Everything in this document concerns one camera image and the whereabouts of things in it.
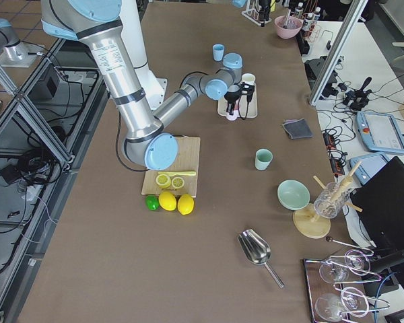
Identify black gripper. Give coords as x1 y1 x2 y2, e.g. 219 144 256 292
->
224 84 255 116

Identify pink plastic cup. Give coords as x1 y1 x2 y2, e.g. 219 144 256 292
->
226 110 239 121

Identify cream plastic cup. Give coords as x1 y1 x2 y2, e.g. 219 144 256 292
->
241 73 256 89

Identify green plastic cup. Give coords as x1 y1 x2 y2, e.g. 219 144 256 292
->
255 148 273 171

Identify blue plastic cup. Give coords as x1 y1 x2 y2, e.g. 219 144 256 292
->
212 44 225 62

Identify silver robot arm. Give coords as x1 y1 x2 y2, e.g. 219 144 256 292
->
41 1 242 170

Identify cream rabbit print tray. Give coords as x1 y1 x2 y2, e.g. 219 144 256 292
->
217 84 258 118

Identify black framed mirror tray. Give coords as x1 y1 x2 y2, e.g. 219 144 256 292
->
302 258 390 322

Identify wooden cutting board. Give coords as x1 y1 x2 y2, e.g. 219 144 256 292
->
141 137 201 198

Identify grey folded cloth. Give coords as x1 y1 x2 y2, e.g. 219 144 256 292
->
282 118 313 140

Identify yellow plastic knife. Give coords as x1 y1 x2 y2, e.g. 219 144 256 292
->
158 171 197 176

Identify lemon half lower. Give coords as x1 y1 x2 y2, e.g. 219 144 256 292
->
171 176 185 190

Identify lemon half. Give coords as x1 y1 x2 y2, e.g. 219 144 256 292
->
171 176 185 190
156 174 172 188

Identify metal tongs in bowl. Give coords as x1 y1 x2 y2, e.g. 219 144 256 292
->
283 9 291 29

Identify lemon half upper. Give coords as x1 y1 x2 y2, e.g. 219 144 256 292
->
156 174 172 188

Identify whole yellow lemon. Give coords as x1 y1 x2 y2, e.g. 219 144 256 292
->
177 194 195 215
158 191 177 211

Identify pink bowl with ice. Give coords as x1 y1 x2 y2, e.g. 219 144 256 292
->
274 15 302 39

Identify green plastic bowl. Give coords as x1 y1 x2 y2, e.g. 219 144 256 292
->
277 180 310 211

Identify green lime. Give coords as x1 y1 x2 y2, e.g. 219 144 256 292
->
145 195 160 211

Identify clear drinking glass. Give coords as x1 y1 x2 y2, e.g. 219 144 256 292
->
314 182 352 219

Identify wooden cup rack stand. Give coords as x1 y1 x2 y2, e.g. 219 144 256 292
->
293 161 363 239

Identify metal ice scoop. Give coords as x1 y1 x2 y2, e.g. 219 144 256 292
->
238 229 285 288

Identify teach pendant tablet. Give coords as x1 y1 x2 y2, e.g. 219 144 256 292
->
356 111 404 155

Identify black monitor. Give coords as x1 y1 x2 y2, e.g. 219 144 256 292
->
351 157 404 250

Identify wine glass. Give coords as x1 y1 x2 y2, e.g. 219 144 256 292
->
319 249 370 283
315 287 370 322

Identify white wire bottle rack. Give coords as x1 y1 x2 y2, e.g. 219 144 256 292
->
241 0 276 27

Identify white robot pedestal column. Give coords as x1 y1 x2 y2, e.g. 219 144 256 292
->
120 0 167 110

